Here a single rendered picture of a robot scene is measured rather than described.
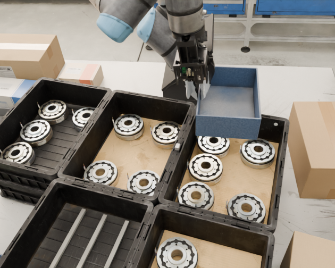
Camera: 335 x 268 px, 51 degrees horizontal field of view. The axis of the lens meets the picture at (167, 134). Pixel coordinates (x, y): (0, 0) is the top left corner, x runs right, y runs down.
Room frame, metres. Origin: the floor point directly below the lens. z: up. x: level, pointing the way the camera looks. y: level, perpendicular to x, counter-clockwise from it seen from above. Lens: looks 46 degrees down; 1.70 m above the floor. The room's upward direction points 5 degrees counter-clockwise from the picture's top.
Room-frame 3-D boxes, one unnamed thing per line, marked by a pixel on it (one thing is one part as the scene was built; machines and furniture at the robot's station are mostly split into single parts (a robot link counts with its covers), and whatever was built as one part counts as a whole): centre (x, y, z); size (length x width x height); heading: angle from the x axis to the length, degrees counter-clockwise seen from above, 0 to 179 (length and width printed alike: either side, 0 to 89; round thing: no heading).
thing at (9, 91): (1.23, 0.65, 0.75); 0.20 x 0.12 x 0.09; 75
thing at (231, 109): (0.68, -0.16, 1.10); 0.20 x 0.15 x 0.07; 169
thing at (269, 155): (0.71, -0.28, 0.86); 0.10 x 0.10 x 0.01
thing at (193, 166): (0.66, -0.11, 0.86); 0.10 x 0.10 x 0.01
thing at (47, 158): (0.85, 0.39, 0.87); 0.40 x 0.30 x 0.11; 159
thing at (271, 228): (0.63, -0.17, 0.92); 0.40 x 0.30 x 0.02; 159
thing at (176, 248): (0.39, 0.00, 0.86); 0.05 x 0.05 x 0.01
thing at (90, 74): (1.33, 0.37, 0.74); 0.16 x 0.12 x 0.07; 77
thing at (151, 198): (0.74, 0.11, 0.92); 0.40 x 0.30 x 0.02; 159
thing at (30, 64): (1.44, 0.65, 0.78); 0.30 x 0.22 x 0.16; 79
